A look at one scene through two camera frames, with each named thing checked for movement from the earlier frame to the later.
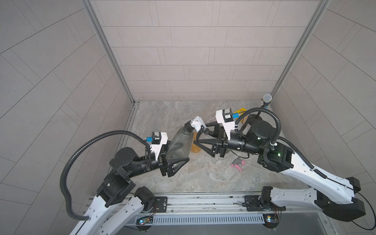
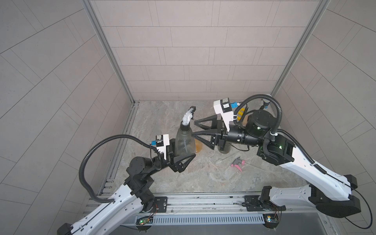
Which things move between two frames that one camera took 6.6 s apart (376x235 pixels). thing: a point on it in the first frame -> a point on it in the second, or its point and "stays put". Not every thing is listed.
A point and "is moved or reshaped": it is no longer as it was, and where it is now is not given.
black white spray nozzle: (196, 123) is moved or reshaped
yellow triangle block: (239, 110) stays put
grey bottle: (182, 146) stays put
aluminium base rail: (223, 211) stays put
